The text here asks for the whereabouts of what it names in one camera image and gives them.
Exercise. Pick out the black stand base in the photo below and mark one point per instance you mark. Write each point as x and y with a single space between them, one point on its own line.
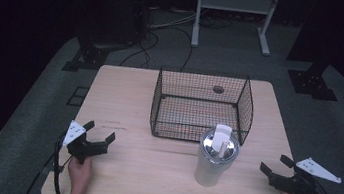
89 57
311 83

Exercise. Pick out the person's left hand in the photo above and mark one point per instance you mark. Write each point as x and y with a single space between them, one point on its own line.
78 177

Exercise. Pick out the white metal desk frame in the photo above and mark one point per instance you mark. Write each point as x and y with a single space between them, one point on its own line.
234 2

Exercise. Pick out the white tumbler with straw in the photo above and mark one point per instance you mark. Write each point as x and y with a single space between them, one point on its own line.
209 169

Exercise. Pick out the black square floor frame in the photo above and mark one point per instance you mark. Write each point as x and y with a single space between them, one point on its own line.
77 96

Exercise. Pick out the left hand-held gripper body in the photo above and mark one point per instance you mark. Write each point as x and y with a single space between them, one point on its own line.
85 149

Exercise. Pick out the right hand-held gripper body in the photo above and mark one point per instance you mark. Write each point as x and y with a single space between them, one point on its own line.
296 185

